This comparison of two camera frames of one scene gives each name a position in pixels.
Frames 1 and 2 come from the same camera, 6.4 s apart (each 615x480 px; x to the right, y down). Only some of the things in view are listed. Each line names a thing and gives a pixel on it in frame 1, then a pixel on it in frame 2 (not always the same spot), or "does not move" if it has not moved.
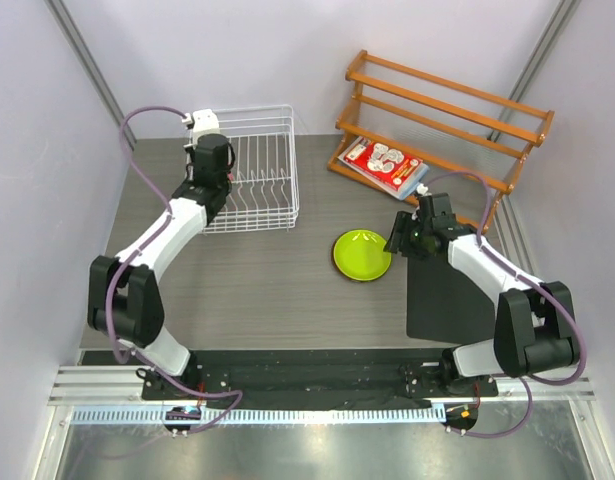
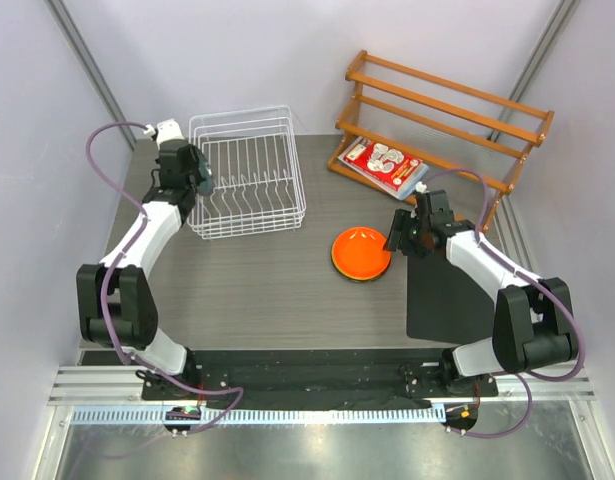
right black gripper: (399, 237) does not move
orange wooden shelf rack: (428, 144) does not move
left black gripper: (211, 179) -> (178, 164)
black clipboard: (446, 305) does not move
